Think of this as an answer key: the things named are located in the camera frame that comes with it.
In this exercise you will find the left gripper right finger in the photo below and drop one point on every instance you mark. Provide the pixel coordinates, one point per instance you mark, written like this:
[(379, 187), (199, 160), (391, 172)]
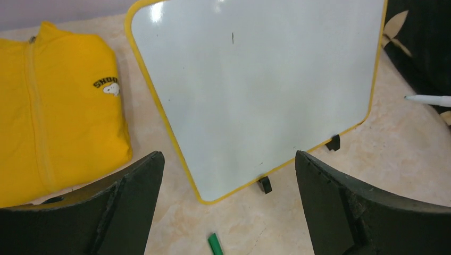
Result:
[(345, 215)]

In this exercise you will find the whiteboard with yellow frame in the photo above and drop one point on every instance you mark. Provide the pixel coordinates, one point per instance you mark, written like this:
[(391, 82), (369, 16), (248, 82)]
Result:
[(242, 85)]

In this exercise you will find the black floral blanket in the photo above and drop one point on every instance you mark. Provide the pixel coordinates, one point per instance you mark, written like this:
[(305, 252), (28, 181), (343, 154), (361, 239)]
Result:
[(416, 38)]

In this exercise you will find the green marker cap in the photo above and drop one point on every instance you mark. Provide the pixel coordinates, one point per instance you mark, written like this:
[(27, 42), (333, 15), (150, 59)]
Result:
[(215, 245)]

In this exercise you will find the yellow folded sweatshirt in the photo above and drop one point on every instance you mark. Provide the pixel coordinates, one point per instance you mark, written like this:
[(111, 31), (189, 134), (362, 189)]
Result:
[(62, 120)]

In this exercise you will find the white marker pen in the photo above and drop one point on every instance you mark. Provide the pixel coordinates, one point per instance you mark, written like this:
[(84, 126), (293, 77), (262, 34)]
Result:
[(442, 101)]

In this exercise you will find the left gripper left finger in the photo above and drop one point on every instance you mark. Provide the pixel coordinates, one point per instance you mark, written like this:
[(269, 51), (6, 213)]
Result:
[(110, 216)]

